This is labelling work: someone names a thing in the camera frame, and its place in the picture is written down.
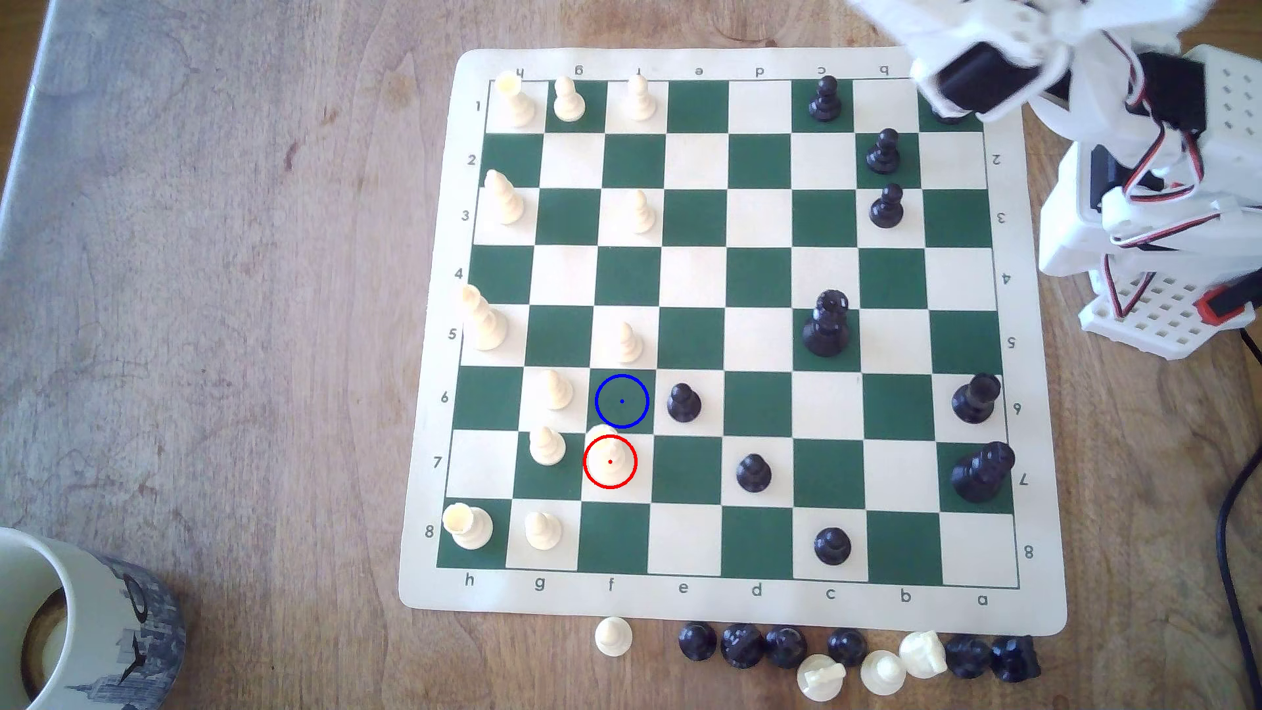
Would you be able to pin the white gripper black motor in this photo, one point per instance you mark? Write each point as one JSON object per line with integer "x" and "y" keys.
{"x": 971, "y": 80}

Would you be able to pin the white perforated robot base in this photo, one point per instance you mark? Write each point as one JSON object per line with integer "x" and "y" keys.
{"x": 1163, "y": 317}

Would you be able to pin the red clamp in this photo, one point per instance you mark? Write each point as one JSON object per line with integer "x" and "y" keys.
{"x": 1223, "y": 304}

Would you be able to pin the white chess king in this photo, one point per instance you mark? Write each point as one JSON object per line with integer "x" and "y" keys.
{"x": 484, "y": 325}

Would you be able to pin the white chess queen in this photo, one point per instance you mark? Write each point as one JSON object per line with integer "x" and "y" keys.
{"x": 610, "y": 468}

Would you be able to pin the white chess pawn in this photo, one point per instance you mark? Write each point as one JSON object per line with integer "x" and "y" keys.
{"x": 558, "y": 392}
{"x": 642, "y": 216}
{"x": 568, "y": 104}
{"x": 547, "y": 449}
{"x": 641, "y": 102}
{"x": 612, "y": 638}
{"x": 543, "y": 532}
{"x": 883, "y": 674}
{"x": 628, "y": 346}

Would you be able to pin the black chess piece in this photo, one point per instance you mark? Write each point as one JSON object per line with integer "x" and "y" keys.
{"x": 741, "y": 647}
{"x": 968, "y": 658}

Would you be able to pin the black chess bishop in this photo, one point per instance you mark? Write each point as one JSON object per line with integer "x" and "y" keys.
{"x": 975, "y": 401}

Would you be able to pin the white chess rook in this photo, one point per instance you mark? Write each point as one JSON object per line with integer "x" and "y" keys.
{"x": 469, "y": 528}
{"x": 514, "y": 104}

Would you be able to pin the white chess bishop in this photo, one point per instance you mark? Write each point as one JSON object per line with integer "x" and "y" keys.
{"x": 505, "y": 202}

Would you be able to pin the green and cream chess mat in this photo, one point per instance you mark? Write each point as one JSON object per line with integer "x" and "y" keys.
{"x": 759, "y": 286}

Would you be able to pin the black chess king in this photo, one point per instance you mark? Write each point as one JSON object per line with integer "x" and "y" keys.
{"x": 980, "y": 475}

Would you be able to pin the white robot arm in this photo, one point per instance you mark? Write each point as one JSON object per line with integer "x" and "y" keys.
{"x": 1228, "y": 118}

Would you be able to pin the black chess queen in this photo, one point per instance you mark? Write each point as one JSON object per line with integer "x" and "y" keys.
{"x": 826, "y": 330}

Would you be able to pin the white mug with skyline print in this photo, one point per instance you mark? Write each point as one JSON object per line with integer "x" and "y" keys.
{"x": 108, "y": 631}

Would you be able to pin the black chess pawn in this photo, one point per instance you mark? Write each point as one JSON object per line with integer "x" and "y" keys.
{"x": 697, "y": 643}
{"x": 887, "y": 209}
{"x": 786, "y": 648}
{"x": 833, "y": 547}
{"x": 847, "y": 648}
{"x": 883, "y": 154}
{"x": 825, "y": 102}
{"x": 754, "y": 475}
{"x": 684, "y": 404}

